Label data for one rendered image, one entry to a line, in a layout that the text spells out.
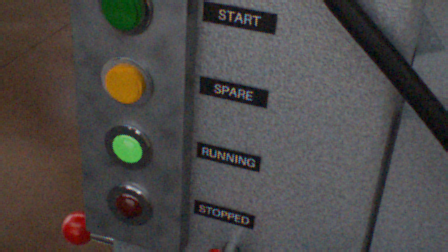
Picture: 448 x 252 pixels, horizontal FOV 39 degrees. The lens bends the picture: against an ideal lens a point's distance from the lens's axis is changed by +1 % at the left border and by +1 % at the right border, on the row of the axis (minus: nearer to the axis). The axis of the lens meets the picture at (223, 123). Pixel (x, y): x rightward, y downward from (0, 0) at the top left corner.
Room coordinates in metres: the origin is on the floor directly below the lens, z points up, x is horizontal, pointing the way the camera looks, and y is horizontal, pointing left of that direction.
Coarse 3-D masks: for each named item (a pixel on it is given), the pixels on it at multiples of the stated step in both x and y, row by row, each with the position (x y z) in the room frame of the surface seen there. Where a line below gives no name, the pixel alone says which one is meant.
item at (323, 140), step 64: (256, 0) 0.36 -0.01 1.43; (320, 0) 0.34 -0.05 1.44; (384, 0) 0.33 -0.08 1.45; (256, 64) 0.35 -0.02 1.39; (320, 64) 0.34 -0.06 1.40; (256, 128) 0.35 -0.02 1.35; (320, 128) 0.34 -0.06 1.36; (384, 128) 0.33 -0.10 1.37; (192, 192) 0.37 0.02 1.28; (256, 192) 0.35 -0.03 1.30; (320, 192) 0.34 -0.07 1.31
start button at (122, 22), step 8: (104, 0) 0.36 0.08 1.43; (112, 0) 0.36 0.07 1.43; (120, 0) 0.35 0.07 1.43; (128, 0) 0.35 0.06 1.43; (136, 0) 0.35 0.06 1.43; (104, 8) 0.36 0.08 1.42; (112, 8) 0.35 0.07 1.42; (120, 8) 0.35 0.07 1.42; (128, 8) 0.35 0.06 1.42; (136, 8) 0.35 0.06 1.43; (104, 16) 0.36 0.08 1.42; (112, 16) 0.36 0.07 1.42; (120, 16) 0.35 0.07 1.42; (128, 16) 0.35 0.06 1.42; (136, 16) 0.35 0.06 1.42; (112, 24) 0.36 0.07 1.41; (120, 24) 0.35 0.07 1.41; (128, 24) 0.35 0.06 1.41; (136, 24) 0.35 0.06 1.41
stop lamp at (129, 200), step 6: (120, 198) 0.36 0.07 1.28; (126, 198) 0.36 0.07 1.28; (132, 198) 0.36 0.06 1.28; (120, 204) 0.36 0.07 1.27; (126, 204) 0.35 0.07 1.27; (132, 204) 0.35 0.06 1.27; (138, 204) 0.35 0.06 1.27; (120, 210) 0.36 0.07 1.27; (126, 210) 0.35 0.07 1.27; (132, 210) 0.35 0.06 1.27; (138, 210) 0.35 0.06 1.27; (126, 216) 0.36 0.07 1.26; (132, 216) 0.35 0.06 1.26; (138, 216) 0.35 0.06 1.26
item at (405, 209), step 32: (352, 0) 0.33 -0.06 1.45; (352, 32) 0.32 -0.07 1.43; (384, 64) 0.31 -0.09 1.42; (416, 64) 0.39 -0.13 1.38; (416, 96) 0.31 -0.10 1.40; (416, 128) 0.33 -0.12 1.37; (416, 160) 0.33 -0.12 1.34; (384, 192) 0.34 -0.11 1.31; (416, 192) 0.33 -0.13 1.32; (384, 224) 0.34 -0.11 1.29; (416, 224) 0.33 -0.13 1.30
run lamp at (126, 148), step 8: (120, 136) 0.36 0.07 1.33; (128, 136) 0.36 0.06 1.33; (120, 144) 0.36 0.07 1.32; (128, 144) 0.35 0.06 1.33; (136, 144) 0.36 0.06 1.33; (120, 152) 0.36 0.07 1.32; (128, 152) 0.35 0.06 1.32; (136, 152) 0.35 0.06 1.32; (128, 160) 0.36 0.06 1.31; (136, 160) 0.36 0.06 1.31
